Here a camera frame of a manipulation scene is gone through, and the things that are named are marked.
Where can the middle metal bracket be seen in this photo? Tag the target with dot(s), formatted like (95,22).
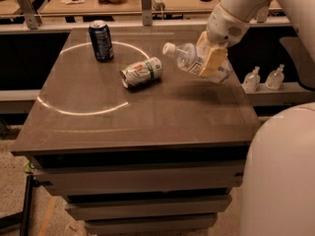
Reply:
(147,18)

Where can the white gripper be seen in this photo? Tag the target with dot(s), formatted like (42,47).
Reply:
(223,28)

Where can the right sanitizer bottle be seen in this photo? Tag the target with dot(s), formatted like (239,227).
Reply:
(275,78)

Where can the white power strip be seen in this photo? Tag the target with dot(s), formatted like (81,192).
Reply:
(158,5)

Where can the blue soda can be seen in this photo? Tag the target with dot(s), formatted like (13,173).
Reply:
(101,41)

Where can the sanitizer bottle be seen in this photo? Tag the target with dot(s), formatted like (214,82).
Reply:
(275,78)
(252,80)

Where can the left sanitizer bottle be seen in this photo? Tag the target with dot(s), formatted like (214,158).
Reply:
(252,80)

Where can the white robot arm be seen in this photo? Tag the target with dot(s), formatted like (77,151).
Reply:
(278,190)

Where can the white green crushed can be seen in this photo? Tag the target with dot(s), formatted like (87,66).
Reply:
(140,73)

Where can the clear plastic water bottle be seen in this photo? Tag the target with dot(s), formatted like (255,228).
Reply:
(192,59)

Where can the left metal bracket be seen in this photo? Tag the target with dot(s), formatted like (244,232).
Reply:
(32,18)

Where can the grey drawer cabinet table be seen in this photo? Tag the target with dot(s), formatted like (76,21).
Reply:
(163,156)

